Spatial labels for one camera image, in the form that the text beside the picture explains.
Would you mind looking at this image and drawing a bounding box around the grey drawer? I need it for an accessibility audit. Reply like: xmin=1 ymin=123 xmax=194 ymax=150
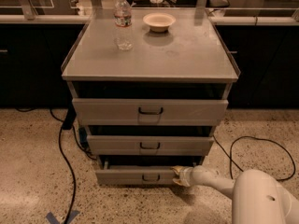
xmin=87 ymin=135 xmax=214 ymax=156
xmin=73 ymin=98 xmax=228 ymax=126
xmin=94 ymin=159 xmax=200 ymax=186

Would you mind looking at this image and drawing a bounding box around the black cable left floor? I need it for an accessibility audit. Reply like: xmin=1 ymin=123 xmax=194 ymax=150
xmin=49 ymin=108 xmax=94 ymax=224

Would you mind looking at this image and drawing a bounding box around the black cable right floor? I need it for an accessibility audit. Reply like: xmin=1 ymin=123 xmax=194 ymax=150
xmin=213 ymin=135 xmax=297 ymax=182

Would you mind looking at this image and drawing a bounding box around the blue tape floor mark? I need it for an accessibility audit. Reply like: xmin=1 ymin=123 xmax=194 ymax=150
xmin=46 ymin=210 xmax=79 ymax=224

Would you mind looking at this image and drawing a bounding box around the clear plastic water bottle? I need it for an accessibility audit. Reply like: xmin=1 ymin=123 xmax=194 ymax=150
xmin=114 ymin=0 xmax=133 ymax=50

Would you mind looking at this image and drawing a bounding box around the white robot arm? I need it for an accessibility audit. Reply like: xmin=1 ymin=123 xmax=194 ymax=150
xmin=172 ymin=165 xmax=299 ymax=224

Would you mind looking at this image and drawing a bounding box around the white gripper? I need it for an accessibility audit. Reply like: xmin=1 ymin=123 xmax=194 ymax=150
xmin=172 ymin=165 xmax=219 ymax=187

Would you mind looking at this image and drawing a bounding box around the black cable floor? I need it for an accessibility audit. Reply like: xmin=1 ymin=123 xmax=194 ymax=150
xmin=213 ymin=135 xmax=297 ymax=182
xmin=49 ymin=108 xmax=94 ymax=224

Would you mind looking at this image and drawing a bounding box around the black power strip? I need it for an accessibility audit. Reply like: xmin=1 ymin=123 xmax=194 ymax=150
xmin=62 ymin=105 xmax=77 ymax=130

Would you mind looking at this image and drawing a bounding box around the white paper bowl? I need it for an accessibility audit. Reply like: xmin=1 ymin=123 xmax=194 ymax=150
xmin=143 ymin=13 xmax=176 ymax=33

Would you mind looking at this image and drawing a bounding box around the dark counter with white top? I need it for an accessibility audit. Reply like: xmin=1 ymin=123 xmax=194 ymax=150
xmin=0 ymin=23 xmax=299 ymax=108

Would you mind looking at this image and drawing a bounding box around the grey drawer cabinet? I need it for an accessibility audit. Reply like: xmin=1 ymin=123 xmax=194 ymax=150
xmin=61 ymin=7 xmax=241 ymax=185

